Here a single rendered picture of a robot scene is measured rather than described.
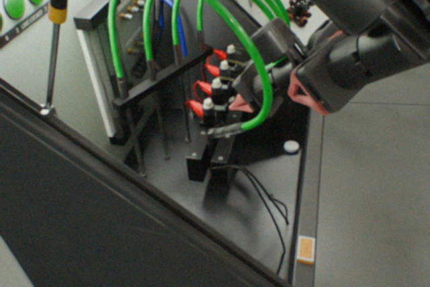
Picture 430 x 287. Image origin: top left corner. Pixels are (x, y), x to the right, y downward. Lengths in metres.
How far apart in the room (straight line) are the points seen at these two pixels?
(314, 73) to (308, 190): 0.48
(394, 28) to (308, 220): 0.54
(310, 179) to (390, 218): 1.26
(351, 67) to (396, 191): 1.87
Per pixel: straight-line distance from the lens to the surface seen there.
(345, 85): 0.48
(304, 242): 0.82
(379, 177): 2.34
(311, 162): 0.98
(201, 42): 1.08
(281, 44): 0.73
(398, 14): 0.41
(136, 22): 1.18
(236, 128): 0.74
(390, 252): 2.06
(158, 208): 0.61
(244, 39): 0.63
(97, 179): 0.60
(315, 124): 1.09
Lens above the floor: 1.64
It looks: 40 degrees down
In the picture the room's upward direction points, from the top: 4 degrees counter-clockwise
